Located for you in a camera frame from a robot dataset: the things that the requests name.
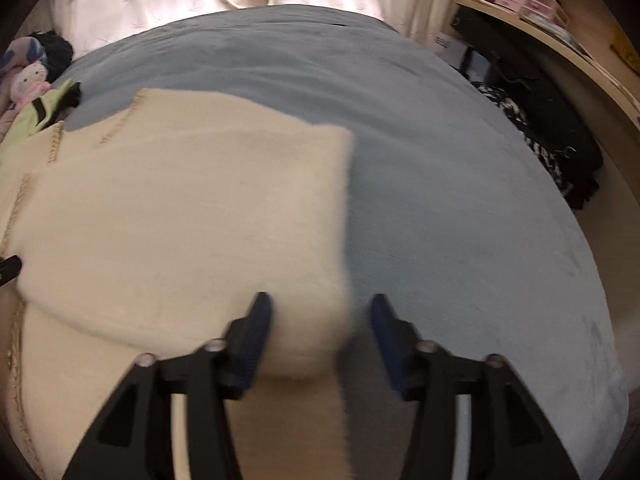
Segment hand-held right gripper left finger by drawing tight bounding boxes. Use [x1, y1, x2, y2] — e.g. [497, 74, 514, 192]
[62, 292, 274, 480]

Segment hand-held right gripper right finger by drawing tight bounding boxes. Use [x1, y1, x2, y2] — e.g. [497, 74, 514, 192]
[370, 293, 582, 480]

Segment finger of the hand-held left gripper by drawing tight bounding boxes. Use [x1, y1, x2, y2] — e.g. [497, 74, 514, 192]
[0, 255, 23, 284]

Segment cream fleece garment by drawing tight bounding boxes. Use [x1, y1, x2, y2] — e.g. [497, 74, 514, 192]
[0, 87, 357, 480]

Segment blue bed cover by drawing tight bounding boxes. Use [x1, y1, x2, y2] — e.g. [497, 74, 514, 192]
[50, 4, 630, 480]

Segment light green jacket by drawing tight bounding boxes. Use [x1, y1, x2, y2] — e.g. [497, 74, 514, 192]
[0, 79, 82, 147]

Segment white and pink plush toy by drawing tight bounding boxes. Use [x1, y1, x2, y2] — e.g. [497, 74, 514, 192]
[11, 60, 53, 111]

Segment floral quilt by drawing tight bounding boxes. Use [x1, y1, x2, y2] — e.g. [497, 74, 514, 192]
[0, 36, 48, 92]

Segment black and white knit cloth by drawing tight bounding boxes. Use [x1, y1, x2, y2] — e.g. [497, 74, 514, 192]
[472, 82, 576, 199]

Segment cream patterned curtain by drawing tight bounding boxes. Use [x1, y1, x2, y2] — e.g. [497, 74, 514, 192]
[50, 0, 476, 61]

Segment white storage box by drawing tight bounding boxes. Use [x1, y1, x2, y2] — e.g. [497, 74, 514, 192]
[432, 30, 488, 78]

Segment curved wooden shelf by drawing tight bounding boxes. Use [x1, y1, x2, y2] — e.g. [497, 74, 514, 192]
[452, 0, 640, 191]

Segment papers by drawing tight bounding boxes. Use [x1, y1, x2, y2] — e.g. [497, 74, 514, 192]
[520, 14, 594, 59]

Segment yellow flat item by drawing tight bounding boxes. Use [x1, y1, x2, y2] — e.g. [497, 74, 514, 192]
[609, 29, 640, 74]

